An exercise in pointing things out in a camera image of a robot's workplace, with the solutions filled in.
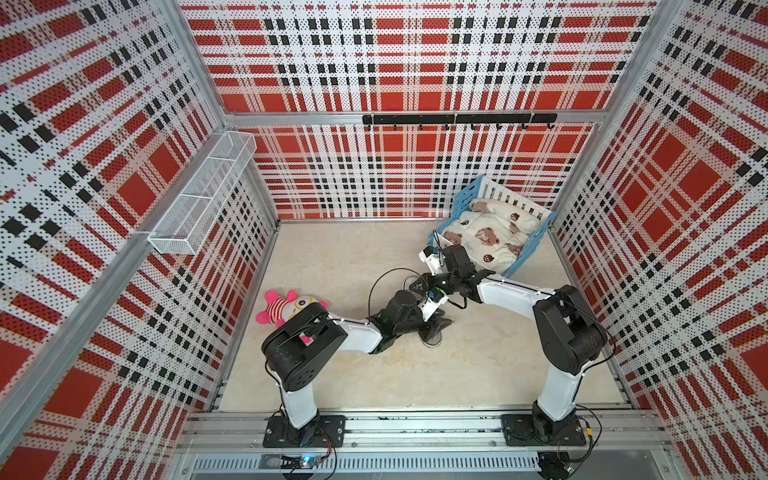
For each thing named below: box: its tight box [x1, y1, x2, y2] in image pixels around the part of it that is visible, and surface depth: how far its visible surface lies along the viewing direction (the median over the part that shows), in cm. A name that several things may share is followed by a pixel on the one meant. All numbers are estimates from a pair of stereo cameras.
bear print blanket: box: [443, 201, 542, 273], surface depth 105 cm
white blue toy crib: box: [428, 176, 556, 278], surface depth 106 cm
